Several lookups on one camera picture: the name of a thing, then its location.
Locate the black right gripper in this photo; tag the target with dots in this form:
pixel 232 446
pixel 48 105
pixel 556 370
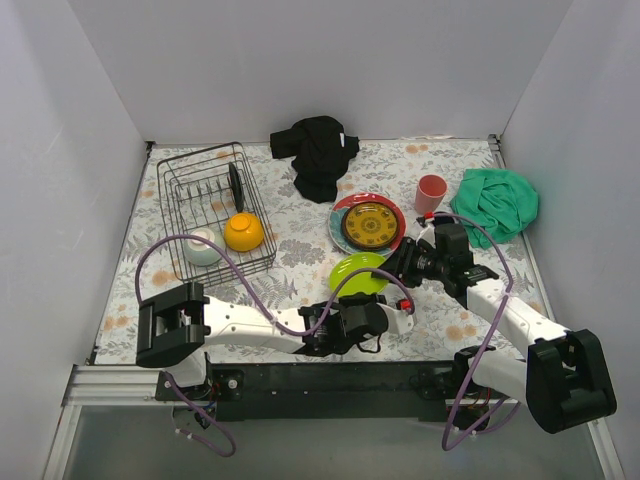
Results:
pixel 407 260

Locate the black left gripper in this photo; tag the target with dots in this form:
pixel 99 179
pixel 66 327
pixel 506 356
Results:
pixel 325 329

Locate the lime green plate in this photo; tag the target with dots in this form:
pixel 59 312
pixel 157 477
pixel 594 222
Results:
pixel 363 282

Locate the orange yellow plate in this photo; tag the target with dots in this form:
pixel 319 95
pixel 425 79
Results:
pixel 372 226

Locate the large white plate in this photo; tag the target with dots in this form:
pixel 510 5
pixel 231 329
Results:
pixel 340 208

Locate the pink cup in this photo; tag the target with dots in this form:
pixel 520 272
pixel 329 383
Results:
pixel 430 192

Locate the black plate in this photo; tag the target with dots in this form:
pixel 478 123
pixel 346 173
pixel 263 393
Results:
pixel 235 184

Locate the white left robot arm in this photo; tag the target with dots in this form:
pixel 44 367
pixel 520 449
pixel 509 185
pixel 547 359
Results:
pixel 174 327

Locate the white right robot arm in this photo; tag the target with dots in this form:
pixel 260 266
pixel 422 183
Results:
pixel 540 350

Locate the green cloth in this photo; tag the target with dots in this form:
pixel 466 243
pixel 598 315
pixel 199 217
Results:
pixel 500 201

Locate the black cloth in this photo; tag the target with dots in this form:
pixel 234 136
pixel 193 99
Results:
pixel 321 153

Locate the yellow bowl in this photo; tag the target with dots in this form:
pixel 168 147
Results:
pixel 243 232

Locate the floral table mat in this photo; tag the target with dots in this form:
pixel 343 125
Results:
pixel 154 263

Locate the white green patterned bowl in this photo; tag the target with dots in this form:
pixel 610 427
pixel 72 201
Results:
pixel 201 254

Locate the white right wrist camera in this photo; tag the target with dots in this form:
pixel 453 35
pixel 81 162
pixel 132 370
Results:
pixel 427 228

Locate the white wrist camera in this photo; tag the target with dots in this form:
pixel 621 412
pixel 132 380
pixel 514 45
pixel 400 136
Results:
pixel 427 228
pixel 400 322

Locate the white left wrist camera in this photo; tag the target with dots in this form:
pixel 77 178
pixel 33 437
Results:
pixel 400 322

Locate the black base frame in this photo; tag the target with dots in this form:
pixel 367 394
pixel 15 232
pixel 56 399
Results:
pixel 237 392

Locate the black wire dish rack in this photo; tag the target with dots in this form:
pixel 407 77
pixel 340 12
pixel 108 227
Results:
pixel 195 191

